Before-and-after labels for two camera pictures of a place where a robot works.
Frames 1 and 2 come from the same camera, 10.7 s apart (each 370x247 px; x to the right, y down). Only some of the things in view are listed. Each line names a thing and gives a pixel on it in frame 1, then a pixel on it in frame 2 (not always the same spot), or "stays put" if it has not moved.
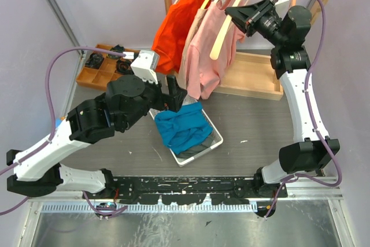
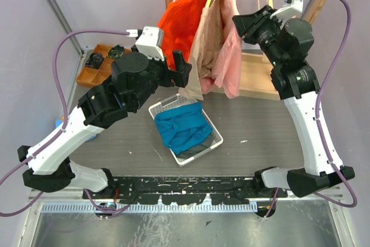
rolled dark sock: x=95 y=61 stays put
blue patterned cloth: x=58 y=121 stays put
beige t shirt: x=182 y=69 to x=207 y=45
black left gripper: x=174 y=100 to x=180 y=77
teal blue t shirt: x=183 y=128 stays put
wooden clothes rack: x=252 y=74 stays put
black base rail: x=185 y=190 stays put
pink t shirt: x=203 y=74 to x=227 y=74
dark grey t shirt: x=196 y=150 stays put
